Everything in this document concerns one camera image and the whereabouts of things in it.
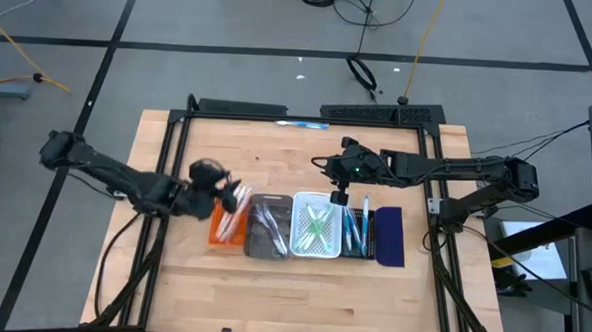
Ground black side cables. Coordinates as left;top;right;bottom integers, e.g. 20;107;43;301
469;115;590;166

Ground orange slotted plastic basket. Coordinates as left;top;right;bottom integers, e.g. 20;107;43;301
206;195;252;249

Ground black aluminium table frame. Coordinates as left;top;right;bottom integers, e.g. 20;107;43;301
81;89;518;332

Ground yellow hanging power cord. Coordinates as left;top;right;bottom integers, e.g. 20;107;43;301
397;0;448;107

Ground black slotted plastic basket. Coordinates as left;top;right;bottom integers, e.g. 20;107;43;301
339;206;379;262

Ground black clamp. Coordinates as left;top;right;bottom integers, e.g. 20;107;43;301
493;268;536;299

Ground black perforated cover panel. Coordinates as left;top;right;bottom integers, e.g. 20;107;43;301
319;100;448;127

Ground black flat cover panel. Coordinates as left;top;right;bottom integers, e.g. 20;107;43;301
196;97;289;118

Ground grey translucent plastic bin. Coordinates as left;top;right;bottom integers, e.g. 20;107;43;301
242;192;296;261

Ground white box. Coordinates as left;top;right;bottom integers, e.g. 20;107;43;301
496;219;571;284

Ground black looped floor cable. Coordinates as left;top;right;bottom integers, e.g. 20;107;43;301
344;0;383;104

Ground yellow floor cable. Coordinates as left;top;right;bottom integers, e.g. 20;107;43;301
0;11;75;95

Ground yellow label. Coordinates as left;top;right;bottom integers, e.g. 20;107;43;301
490;255;516;271

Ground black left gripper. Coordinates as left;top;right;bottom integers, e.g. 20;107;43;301
181;156;243;223

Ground black coiled cable bundle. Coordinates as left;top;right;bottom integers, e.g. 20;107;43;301
295;0;419;31

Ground white perforated plastic basket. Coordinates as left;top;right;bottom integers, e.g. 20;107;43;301
288;189;345;260

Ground grey packaged toothbrush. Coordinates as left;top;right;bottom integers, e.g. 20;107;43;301
261;202;294;257
250;202;284;254
257;203;291;260

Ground dark blue plastic lid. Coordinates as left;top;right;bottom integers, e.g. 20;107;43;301
371;204;408;269

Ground black slanted beam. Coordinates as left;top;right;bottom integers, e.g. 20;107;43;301
486;197;592;260

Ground black arm base cable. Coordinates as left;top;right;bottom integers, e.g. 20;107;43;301
92;207;148;325

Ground grey metal base bar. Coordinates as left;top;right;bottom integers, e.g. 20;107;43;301
0;82;32;101

